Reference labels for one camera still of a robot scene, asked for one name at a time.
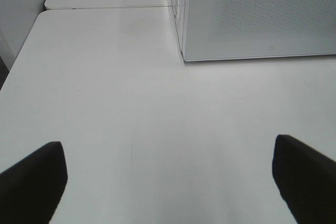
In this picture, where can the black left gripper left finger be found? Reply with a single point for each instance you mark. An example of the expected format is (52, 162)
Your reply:
(32, 188)

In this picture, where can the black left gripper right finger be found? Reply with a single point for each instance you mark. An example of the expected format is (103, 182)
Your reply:
(305, 179)

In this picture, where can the white microwave door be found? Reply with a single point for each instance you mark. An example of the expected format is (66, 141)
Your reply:
(262, 11)

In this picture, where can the white microwave oven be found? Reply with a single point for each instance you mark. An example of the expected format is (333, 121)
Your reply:
(257, 11)

